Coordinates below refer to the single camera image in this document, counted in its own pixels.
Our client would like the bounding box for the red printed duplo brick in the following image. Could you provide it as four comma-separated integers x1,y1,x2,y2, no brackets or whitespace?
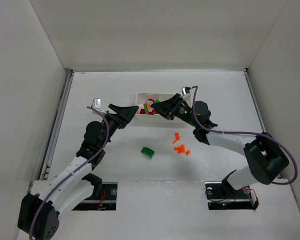
145,98,158,116

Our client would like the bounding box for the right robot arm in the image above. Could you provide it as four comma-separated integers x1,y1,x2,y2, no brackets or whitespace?
151,93,289,191

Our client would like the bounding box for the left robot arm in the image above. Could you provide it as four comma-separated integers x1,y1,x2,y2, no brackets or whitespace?
17,104,139,240

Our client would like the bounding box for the white divided plastic container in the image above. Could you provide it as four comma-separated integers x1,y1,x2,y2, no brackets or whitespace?
135,92,193,126

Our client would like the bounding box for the orange small lego piece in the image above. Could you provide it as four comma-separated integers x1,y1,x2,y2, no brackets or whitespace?
172,132,180,144

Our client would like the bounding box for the green duplo brick upside down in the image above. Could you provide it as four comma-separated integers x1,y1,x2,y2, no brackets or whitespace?
141,147,155,159

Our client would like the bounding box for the orange lego pile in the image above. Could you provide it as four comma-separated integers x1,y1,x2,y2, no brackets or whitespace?
174,144,191,156

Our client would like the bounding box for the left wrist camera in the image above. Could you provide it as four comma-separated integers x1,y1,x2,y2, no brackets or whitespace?
91,98,106,115

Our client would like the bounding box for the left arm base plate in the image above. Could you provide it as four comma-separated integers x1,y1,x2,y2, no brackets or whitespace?
73,182,118,211

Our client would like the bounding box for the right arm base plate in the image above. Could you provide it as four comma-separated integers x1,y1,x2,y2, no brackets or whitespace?
205,181,259,211

